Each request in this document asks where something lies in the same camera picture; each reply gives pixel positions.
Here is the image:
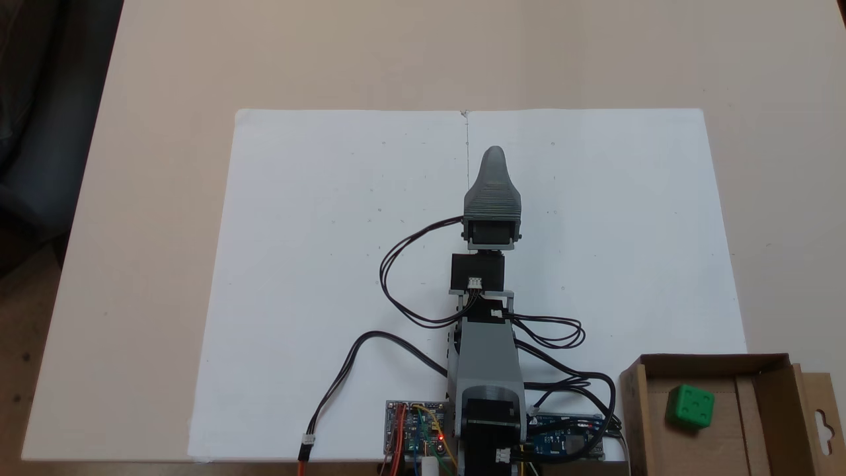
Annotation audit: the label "black cable with white plug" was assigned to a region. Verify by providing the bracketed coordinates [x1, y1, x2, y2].
[296, 329, 458, 476]

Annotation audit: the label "blue motor controller board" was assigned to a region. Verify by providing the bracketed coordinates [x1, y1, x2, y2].
[385, 400, 451, 457]

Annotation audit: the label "yellow jumper wire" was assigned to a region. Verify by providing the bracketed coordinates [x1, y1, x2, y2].
[413, 405, 458, 476]

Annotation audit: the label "white paper sheet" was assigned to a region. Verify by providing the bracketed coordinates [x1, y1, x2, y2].
[187, 109, 473, 462]
[466, 108, 749, 463]

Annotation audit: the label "light grey cable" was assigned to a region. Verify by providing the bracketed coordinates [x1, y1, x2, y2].
[603, 426, 633, 467]

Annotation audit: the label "dark grey upholstered seat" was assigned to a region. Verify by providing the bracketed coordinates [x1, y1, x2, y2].
[0, 0, 124, 265]

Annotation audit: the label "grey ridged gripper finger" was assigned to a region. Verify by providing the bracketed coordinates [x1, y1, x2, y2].
[464, 147, 523, 220]

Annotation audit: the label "orange red wire pair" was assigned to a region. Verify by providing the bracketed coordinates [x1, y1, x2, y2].
[295, 405, 408, 476]

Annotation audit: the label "blue power converter board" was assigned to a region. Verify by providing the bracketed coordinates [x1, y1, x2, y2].
[529, 413, 605, 460]

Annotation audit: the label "brown cardboard box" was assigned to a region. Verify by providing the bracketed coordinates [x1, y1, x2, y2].
[619, 352, 846, 476]

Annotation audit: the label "green dice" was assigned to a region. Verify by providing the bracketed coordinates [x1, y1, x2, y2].
[665, 385, 716, 432]

